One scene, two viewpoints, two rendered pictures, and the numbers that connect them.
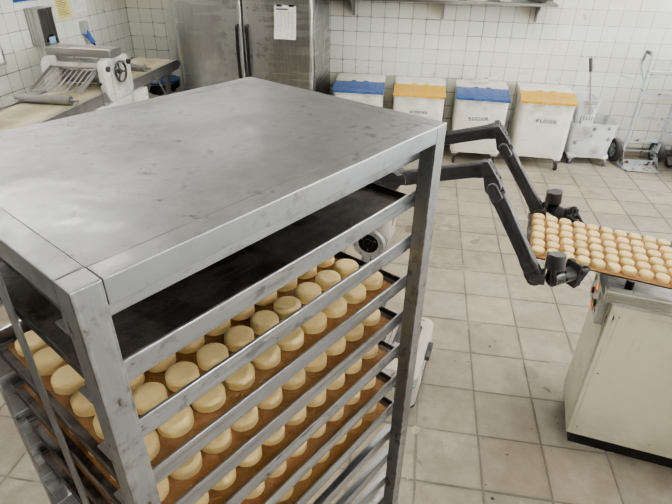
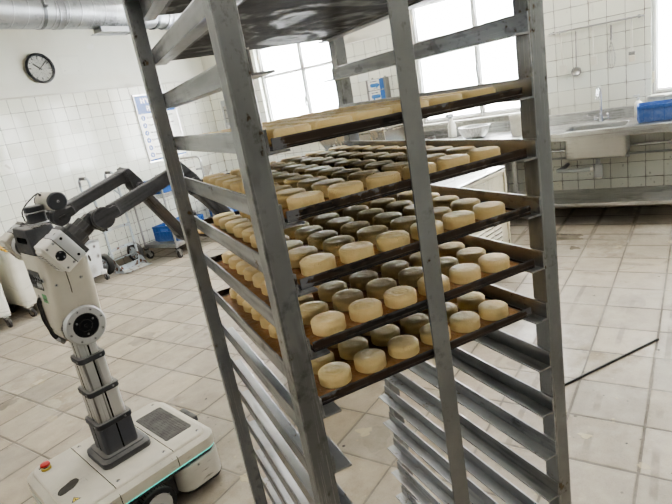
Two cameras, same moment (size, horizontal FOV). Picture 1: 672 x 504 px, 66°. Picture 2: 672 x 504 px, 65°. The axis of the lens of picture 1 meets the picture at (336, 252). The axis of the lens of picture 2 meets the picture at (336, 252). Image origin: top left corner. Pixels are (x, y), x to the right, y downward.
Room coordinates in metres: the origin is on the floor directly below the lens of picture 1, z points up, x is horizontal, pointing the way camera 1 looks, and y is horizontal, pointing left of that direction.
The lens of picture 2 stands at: (0.29, 1.10, 1.54)
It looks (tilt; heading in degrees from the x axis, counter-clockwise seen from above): 16 degrees down; 297
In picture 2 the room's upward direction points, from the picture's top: 10 degrees counter-clockwise
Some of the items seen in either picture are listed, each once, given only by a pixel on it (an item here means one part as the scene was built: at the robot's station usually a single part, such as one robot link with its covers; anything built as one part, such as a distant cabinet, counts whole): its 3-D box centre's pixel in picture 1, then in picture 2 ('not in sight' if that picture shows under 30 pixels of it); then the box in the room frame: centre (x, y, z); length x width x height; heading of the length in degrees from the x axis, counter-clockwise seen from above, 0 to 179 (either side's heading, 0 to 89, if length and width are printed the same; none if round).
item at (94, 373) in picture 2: not in sight; (101, 395); (2.16, -0.18, 0.53); 0.11 x 0.11 x 0.40; 71
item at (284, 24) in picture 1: (284, 22); not in sight; (5.30, 0.53, 1.39); 0.22 x 0.03 x 0.31; 81
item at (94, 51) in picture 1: (83, 51); not in sight; (4.57, 2.16, 1.23); 0.58 x 0.19 x 0.07; 81
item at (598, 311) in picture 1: (599, 295); not in sight; (1.83, -1.15, 0.77); 0.24 x 0.04 x 0.14; 162
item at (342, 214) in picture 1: (205, 223); (300, 18); (0.74, 0.21, 1.68); 0.60 x 0.40 x 0.02; 141
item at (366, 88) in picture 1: (358, 114); not in sight; (5.75, -0.23, 0.38); 0.64 x 0.54 x 0.77; 174
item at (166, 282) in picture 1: (295, 204); not in sight; (0.62, 0.05, 1.77); 0.64 x 0.03 x 0.03; 141
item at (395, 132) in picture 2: not in sight; (363, 140); (1.55, -1.97, 1.25); 0.56 x 0.29 x 0.14; 162
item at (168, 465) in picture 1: (299, 355); (404, 103); (0.62, 0.05, 1.50); 0.64 x 0.03 x 0.03; 141
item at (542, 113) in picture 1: (538, 126); (30, 271); (5.46, -2.15, 0.38); 0.64 x 0.54 x 0.77; 169
